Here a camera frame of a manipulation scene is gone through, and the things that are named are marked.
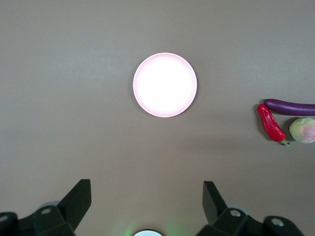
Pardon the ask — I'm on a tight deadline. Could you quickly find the purple eggplant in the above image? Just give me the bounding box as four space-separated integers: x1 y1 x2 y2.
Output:
263 98 315 117

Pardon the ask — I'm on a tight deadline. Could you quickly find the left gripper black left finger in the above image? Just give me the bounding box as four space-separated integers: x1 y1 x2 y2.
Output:
32 179 92 236

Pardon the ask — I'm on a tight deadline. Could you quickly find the red chili pepper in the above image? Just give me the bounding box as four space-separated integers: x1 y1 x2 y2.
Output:
256 103 292 147

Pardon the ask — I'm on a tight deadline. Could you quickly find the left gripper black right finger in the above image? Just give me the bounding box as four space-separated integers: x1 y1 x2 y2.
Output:
198 181 265 236

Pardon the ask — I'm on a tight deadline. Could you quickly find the pink round plate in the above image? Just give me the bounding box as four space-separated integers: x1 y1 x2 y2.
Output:
132 52 198 118

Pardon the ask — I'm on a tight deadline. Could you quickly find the yellow-pink peach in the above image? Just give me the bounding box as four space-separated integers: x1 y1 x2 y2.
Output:
288 117 315 144

